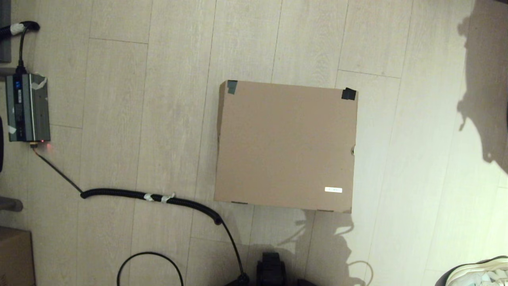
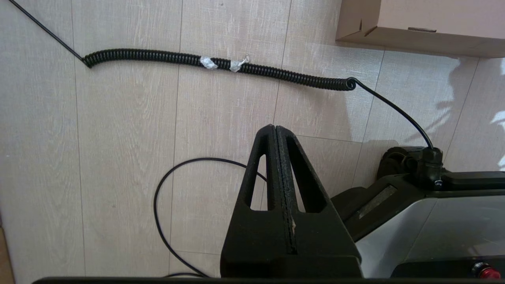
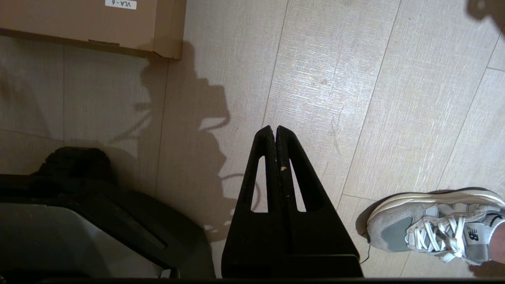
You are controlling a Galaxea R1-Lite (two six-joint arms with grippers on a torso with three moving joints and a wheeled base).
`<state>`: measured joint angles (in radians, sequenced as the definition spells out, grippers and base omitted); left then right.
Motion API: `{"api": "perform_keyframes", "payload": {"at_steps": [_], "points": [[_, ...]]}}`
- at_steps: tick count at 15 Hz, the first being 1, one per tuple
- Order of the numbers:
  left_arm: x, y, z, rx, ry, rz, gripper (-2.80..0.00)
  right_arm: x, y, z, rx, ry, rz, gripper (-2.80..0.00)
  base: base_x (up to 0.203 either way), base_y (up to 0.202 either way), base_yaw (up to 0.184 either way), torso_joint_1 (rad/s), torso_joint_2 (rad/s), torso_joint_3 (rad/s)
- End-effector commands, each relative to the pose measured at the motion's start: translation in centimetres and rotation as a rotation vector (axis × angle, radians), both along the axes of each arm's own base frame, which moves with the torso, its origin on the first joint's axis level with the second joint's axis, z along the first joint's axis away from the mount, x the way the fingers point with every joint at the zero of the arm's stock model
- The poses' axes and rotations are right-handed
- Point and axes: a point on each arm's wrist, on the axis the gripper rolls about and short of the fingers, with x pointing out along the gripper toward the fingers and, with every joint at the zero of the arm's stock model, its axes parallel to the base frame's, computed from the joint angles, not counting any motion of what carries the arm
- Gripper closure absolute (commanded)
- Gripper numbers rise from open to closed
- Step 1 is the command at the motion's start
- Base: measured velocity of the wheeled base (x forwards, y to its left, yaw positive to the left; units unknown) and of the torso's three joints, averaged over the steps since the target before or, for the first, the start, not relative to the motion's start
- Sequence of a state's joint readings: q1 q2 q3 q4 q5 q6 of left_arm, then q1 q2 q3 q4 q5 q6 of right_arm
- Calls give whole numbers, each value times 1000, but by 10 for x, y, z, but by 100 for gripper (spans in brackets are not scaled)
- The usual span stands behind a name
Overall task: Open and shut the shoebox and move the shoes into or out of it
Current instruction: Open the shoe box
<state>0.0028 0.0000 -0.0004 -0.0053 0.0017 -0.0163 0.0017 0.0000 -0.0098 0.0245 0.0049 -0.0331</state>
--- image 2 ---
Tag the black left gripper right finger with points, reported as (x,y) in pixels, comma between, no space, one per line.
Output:
(323,236)

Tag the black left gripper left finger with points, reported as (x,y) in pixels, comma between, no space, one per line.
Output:
(244,236)

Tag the brown cardboard shoe box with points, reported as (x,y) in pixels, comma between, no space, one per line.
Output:
(434,19)

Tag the grey black robot base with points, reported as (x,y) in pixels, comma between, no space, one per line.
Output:
(453,228)

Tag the red emergency stop button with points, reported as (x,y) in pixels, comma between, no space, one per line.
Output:
(487,272)

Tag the white tape wrap with tail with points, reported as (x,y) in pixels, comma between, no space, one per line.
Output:
(236,65)

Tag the flat white tape wrap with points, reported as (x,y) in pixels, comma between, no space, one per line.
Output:
(208,63)

